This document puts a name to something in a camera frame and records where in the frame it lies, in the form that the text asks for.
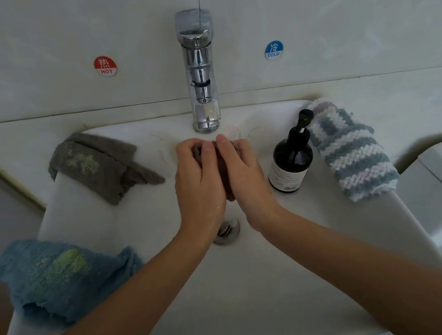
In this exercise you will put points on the person's right hand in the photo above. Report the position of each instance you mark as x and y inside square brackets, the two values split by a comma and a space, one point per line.
[251, 185]

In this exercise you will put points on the person's left hand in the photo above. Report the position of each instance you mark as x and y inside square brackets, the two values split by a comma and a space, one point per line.
[199, 190]

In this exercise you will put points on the brown cloth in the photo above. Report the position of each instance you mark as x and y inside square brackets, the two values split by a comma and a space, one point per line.
[227, 189]

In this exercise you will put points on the pink white striped cloth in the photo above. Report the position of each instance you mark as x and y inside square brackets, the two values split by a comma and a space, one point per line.
[318, 105]

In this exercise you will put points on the white ceramic sink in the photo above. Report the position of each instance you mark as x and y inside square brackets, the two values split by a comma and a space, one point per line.
[260, 294]

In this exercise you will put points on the blue stained cloth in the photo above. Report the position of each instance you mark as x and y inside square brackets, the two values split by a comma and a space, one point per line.
[61, 278]

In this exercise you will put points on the person's left forearm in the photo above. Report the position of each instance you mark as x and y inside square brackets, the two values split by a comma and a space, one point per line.
[96, 328]

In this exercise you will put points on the person's right forearm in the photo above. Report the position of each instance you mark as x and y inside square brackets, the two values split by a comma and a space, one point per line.
[402, 274]

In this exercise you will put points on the metal sink drain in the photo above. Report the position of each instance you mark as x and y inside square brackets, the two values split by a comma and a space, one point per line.
[227, 232]

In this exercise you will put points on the black pump soap bottle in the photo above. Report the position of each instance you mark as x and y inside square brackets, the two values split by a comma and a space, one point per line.
[291, 166]

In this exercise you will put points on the chrome faucet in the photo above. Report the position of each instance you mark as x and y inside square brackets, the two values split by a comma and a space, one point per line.
[200, 71]

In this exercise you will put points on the blue round sticker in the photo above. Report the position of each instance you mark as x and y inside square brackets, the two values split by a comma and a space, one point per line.
[273, 49]

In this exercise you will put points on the red round sticker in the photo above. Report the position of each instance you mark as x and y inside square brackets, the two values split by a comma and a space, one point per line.
[105, 65]

